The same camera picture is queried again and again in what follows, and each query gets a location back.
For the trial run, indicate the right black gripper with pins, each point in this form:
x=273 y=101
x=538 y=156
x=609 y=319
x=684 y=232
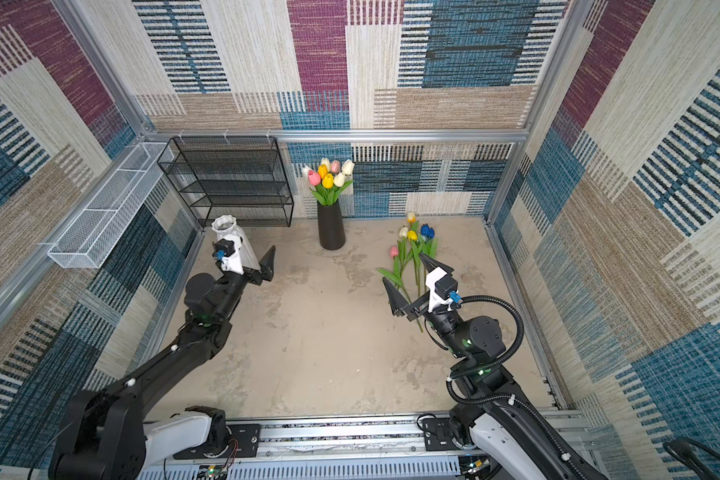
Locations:
x=399 y=304

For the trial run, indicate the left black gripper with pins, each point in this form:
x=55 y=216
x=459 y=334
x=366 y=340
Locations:
x=265 y=273

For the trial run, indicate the blue tulip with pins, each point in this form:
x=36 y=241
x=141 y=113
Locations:
x=427 y=245

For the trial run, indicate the white ribbed ceramic vase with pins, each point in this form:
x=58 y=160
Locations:
x=224 y=227

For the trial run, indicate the black cylindrical vase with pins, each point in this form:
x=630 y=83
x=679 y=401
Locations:
x=330 y=226

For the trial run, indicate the cream white tulip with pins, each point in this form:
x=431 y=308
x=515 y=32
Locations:
x=348 y=167

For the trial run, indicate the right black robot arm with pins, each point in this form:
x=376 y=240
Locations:
x=491 y=411

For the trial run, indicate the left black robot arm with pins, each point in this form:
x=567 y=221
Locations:
x=104 y=434

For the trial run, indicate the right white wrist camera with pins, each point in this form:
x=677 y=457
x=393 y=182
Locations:
x=443 y=291

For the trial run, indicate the black wire shelf rack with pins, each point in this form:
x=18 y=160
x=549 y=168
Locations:
x=244 y=177

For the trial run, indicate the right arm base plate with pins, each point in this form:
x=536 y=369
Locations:
x=438 y=435

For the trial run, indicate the aluminium rail with cable duct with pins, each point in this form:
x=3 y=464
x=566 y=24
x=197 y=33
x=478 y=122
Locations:
x=381 y=433

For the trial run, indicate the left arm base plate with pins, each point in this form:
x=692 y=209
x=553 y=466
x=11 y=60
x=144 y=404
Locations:
x=237 y=440

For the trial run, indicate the white wire mesh basket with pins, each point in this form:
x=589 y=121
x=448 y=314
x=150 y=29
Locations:
x=89 y=240

